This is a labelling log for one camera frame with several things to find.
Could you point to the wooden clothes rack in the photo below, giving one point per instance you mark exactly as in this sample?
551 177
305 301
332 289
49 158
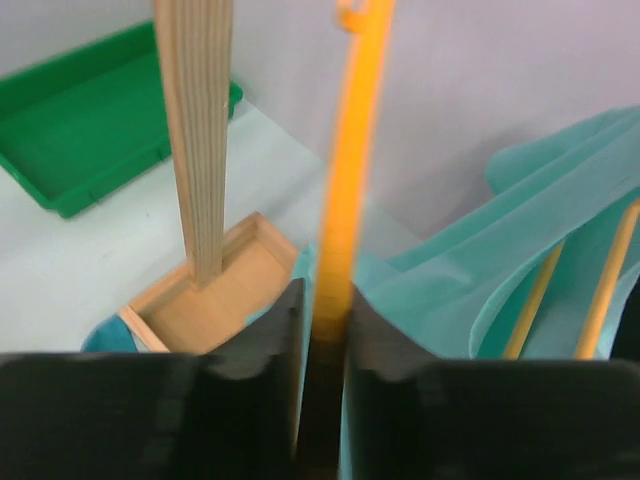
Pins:
228 274

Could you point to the yellow plastic hanger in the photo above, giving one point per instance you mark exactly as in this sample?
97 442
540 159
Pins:
369 23

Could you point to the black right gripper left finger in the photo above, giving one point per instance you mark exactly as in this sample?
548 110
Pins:
226 414

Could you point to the green plastic tray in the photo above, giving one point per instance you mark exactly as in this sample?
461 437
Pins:
80 125

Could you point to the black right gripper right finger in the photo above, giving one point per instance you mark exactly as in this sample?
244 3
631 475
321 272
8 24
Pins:
412 415

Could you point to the mint green t shirt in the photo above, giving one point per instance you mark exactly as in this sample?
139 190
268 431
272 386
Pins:
458 293

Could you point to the teal blue t shirt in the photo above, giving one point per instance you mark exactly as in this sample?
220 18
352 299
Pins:
111 336

